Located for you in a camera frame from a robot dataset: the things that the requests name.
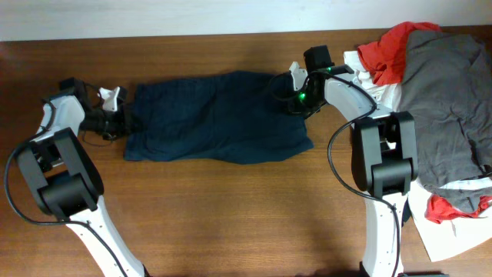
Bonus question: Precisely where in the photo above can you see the dark blue shorts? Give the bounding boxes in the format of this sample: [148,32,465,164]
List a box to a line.
[124,71,314,165]

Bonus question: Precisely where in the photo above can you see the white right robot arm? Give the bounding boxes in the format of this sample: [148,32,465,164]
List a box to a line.
[288,62,418,276]

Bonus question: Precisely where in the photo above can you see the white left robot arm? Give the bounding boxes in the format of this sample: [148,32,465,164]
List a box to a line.
[10,88,148,276]

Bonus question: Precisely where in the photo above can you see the red garment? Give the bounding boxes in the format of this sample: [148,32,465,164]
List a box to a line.
[357,22,441,86]

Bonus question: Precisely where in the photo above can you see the grey garment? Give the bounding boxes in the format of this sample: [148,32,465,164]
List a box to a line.
[399,31,491,213]

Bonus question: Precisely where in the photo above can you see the white garment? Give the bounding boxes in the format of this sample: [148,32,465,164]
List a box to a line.
[343,51,491,262]

